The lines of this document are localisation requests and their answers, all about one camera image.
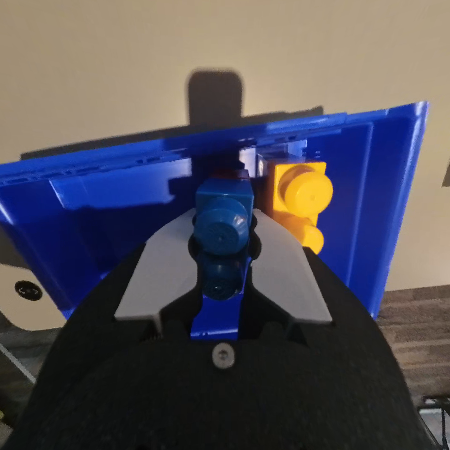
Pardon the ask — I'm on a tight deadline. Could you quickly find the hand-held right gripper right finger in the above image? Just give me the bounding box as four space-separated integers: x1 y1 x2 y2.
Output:
250 209 333 323

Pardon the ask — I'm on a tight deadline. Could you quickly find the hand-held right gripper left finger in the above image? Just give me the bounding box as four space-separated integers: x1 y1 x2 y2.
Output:
114 209 205 322

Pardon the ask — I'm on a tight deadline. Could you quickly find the blue plastic bin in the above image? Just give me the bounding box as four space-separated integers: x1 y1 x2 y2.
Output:
0 101 431 341

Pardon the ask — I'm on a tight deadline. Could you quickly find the blue two-stud block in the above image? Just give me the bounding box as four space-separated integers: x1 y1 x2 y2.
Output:
195 177 255 303

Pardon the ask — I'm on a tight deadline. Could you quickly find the red one-stud block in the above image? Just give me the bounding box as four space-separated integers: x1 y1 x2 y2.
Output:
210 168 251 182

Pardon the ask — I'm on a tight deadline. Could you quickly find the black round desk button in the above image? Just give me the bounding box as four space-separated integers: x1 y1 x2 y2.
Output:
14 280 44 302

